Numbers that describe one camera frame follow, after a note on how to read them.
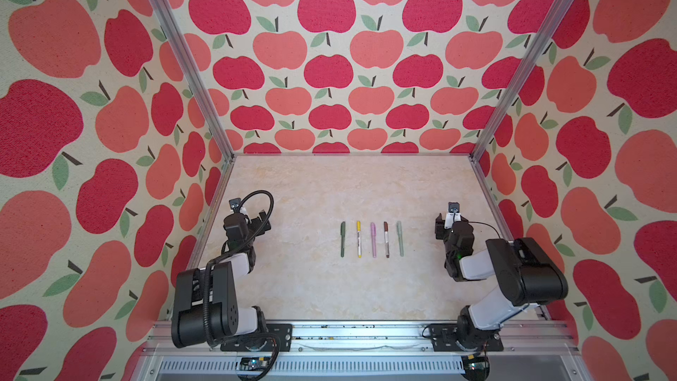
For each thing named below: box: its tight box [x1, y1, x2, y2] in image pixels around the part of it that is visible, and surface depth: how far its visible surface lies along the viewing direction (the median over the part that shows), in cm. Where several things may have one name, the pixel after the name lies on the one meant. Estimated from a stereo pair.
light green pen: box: [395, 220, 404, 257], surface depth 98 cm
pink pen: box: [370, 222, 377, 259], surface depth 97 cm
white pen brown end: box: [383, 221, 390, 259], surface depth 97 cm
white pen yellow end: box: [356, 220, 363, 259], surface depth 95 cm
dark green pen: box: [340, 221, 347, 258], surface depth 97 cm
